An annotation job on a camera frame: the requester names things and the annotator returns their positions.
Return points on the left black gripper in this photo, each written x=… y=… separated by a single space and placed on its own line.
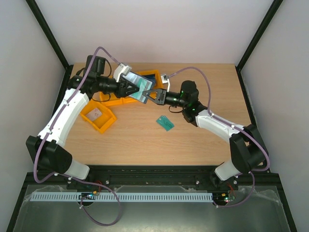
x=123 y=91

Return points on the left controller board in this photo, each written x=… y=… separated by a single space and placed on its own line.
x=89 y=195

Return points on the blue leather card holder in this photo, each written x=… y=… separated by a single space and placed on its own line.
x=134 y=78

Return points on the teal VIP card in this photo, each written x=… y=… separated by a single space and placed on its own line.
x=165 y=123

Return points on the yellow bin right of row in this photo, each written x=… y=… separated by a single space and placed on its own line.
x=158 y=83

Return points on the separate yellow bin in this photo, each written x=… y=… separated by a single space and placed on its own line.
x=103 y=122

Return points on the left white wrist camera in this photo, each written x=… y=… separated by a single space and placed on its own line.
x=122 y=69

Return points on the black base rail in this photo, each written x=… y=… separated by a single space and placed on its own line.
x=198 y=177

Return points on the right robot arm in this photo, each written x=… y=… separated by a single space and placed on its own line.
x=247 y=148

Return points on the yellow bin of row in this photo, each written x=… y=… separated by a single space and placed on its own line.
x=158 y=83
x=110 y=99
x=127 y=100

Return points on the yellow bin leftmost of row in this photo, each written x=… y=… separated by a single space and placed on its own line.
x=110 y=99

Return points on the black frame post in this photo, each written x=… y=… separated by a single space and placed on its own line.
x=32 y=4
x=259 y=33

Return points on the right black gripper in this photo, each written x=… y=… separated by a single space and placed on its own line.
x=162 y=96

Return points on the right controller board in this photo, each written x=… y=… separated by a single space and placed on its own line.
x=222 y=199

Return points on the teal card in holder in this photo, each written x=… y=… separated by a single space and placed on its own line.
x=144 y=85

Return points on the white pink cards stack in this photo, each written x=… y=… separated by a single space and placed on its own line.
x=94 y=114

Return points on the light blue slotted cable duct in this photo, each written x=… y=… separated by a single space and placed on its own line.
x=124 y=197

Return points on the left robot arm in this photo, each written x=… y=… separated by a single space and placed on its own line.
x=47 y=148

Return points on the blue cards stack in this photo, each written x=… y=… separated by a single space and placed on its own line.
x=150 y=77

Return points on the controller board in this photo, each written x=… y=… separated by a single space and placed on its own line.
x=222 y=199
x=89 y=195

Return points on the yellow bin middle of row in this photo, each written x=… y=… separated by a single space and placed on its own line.
x=127 y=100

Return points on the left black frame post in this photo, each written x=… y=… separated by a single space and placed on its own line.
x=32 y=4

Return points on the right black frame post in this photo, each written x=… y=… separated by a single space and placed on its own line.
x=259 y=33

